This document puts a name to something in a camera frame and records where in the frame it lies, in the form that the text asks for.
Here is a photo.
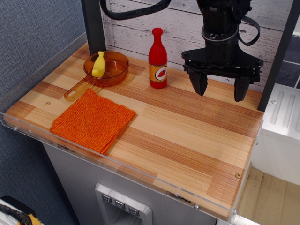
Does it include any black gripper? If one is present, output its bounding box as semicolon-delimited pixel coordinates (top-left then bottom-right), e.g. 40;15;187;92
181;27;264;102

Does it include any clear acrylic table guard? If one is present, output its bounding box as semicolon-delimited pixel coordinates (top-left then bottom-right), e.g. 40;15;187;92
0;31;263;222

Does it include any silver dispenser button panel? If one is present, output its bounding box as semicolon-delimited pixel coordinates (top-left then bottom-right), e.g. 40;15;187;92
95;183;153;225

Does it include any transparent orange plastic pan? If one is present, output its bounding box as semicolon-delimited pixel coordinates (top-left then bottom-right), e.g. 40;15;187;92
64;51;129;102

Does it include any orange knitted towel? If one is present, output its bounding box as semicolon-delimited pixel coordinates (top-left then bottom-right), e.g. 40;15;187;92
50;89;136;155

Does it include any dark left frame post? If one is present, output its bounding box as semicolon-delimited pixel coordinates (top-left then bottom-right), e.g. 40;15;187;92
81;0;106;55

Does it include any dark frame post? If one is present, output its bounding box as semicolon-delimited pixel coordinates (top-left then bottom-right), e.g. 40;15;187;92
257;0;300;112
81;0;106;55

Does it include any white toy sink unit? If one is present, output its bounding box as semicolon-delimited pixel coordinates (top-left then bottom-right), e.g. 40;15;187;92
250;84;300;185

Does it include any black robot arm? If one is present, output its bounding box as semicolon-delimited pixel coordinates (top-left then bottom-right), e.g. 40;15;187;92
181;0;264;102

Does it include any yellow plastic toy fish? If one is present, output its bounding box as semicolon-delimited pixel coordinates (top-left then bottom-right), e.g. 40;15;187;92
92;51;105;78

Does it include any red sauce bottle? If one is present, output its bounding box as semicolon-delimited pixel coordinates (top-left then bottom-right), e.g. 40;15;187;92
148;28;168;89

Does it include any dark right frame post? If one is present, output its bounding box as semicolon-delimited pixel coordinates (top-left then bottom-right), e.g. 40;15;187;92
257;0;300;112

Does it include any grey toy fridge cabinet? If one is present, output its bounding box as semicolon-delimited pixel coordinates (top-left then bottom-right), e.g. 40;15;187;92
44;144;217;225

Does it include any black and yellow object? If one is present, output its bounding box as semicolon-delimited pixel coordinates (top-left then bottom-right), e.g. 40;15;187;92
0;196;43;225

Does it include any black braided cable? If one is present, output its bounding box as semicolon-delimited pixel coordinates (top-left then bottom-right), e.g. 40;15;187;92
99;0;173;21

